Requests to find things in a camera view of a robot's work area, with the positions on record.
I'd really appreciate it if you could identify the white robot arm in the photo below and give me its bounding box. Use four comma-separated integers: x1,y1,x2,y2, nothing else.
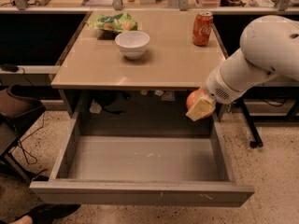
186,15,299,121

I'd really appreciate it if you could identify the black table leg stand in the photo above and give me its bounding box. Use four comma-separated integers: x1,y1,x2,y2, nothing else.
235,98,263,148

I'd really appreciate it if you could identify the white ceramic bowl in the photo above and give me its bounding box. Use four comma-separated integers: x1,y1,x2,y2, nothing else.
115,31,150,60

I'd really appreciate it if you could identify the open grey top drawer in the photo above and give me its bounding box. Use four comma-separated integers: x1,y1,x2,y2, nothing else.
30,108,254,207

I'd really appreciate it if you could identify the grey cabinet with tan top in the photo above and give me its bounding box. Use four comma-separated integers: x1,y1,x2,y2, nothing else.
50,9,232,123

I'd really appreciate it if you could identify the red apple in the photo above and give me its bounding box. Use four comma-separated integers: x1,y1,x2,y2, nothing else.
186,89,216,107

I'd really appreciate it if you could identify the orange soda can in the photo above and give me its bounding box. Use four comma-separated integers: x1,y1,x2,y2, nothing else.
192,11,213,46

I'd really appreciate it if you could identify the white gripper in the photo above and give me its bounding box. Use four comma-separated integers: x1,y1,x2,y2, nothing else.
186,66,241,121

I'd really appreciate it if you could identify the person's foot with black shoe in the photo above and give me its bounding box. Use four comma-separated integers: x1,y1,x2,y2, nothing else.
9,204,80,224

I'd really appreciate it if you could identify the green chip bag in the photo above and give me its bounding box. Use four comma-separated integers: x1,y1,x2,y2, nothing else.
87,12,138,34

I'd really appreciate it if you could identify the dark brown chair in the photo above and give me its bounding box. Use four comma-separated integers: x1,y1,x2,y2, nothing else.
0,85,46,183

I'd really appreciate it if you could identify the black power adapter left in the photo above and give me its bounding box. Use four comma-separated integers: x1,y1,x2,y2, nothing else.
0,63,19,72

